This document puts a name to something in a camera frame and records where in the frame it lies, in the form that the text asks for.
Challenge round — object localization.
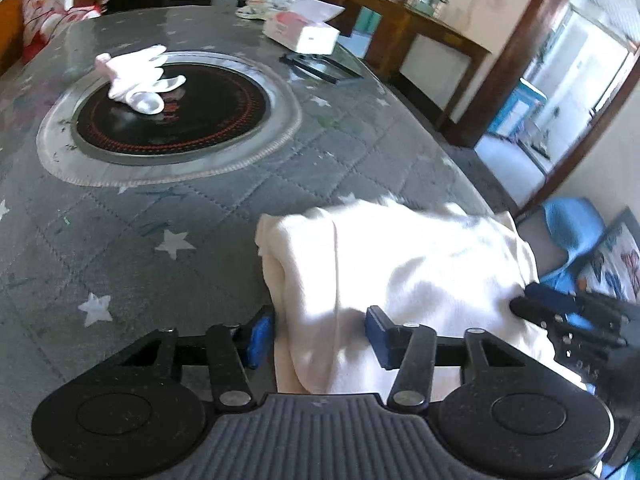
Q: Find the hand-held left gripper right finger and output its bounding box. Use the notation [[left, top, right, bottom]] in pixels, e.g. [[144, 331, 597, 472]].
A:
[[365, 306, 546, 409]]

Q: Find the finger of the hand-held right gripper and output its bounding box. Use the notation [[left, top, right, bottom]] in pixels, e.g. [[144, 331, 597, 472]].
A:
[[509, 296, 628, 352], [525, 282, 632, 332]]

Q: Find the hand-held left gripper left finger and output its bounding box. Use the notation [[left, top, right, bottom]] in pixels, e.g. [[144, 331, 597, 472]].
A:
[[102, 305, 276, 408]]

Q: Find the cream garment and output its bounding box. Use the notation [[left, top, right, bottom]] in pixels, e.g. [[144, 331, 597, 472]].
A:
[[255, 200, 592, 397]]

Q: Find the blue cloth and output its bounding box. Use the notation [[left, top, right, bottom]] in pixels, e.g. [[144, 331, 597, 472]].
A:
[[542, 197, 607, 282]]

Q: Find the butterfly print cushion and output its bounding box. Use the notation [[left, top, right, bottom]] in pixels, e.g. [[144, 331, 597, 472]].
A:
[[575, 207, 640, 307]]

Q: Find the blue low cabinet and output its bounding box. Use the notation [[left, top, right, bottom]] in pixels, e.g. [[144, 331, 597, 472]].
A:
[[487, 80, 549, 142]]

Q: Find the round black induction cooker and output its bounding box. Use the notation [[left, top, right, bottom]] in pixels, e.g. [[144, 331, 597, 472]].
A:
[[70, 64, 272, 166]]

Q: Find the wooden console table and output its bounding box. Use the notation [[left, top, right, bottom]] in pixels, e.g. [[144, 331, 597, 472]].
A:
[[320, 0, 494, 129]]

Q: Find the white tissue box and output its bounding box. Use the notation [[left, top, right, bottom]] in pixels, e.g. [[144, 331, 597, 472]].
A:
[[262, 0, 346, 55]]

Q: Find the floral cloth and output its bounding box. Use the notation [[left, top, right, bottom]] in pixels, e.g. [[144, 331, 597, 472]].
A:
[[236, 0, 301, 20]]

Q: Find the dotted play tent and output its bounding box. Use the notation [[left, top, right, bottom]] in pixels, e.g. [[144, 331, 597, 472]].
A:
[[20, 0, 104, 64]]

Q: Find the wooden cabinet with shelves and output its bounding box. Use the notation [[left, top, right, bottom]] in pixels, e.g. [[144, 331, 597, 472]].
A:
[[0, 0, 26, 77]]

